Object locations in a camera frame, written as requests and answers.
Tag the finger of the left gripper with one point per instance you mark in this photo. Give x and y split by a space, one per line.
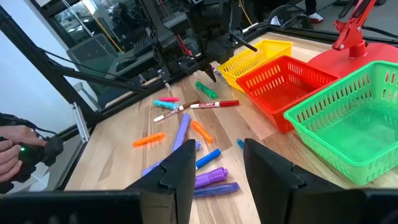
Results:
212 74

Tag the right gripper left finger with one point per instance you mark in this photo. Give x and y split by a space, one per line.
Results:
174 186

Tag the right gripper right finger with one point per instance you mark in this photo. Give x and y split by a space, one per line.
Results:
273 193

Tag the green highlighter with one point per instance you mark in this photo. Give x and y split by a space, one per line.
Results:
206 90

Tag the red Expo marker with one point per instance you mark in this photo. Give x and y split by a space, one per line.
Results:
217 104

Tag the chunky purple marker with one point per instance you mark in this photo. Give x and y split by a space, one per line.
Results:
211 177

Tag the violet pen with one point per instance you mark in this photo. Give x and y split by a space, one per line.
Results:
217 189

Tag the blue Expo marker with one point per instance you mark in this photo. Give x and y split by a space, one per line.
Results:
208 158

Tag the pink highlighter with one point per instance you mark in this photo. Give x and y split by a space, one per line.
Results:
169 99

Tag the brown Expo marker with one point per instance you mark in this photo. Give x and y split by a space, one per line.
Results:
174 112

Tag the cyan Sharpie highlighter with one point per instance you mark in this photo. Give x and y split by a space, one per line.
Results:
164 104

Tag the purple highlighter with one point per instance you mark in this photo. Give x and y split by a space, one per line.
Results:
182 130
150 169

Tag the orange highlighter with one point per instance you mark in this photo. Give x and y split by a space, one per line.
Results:
201 130
148 139

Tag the teal marker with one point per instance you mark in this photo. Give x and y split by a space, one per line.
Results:
239 143

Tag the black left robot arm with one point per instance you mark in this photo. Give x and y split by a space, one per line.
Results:
168 53

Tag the yellow plastic basket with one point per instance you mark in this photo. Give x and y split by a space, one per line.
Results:
248 60

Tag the black floor fan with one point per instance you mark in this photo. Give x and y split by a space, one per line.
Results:
276 18

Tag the red plastic basket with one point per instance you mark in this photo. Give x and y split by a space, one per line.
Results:
280 90

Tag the person's leg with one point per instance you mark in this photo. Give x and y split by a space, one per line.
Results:
310 6

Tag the white and red shoe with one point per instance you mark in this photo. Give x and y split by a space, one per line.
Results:
315 17

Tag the green plastic basket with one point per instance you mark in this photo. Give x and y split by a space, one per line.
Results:
357 137

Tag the grey side desk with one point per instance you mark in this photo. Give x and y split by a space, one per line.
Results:
93 59

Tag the red desk lamp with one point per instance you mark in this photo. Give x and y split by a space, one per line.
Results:
351 31

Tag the person's hand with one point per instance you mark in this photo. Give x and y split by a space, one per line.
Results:
7 161
21 135

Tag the silver metal bracket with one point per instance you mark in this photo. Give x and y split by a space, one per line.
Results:
80 121

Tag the black aluminium table frame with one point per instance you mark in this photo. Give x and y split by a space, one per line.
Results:
46 62

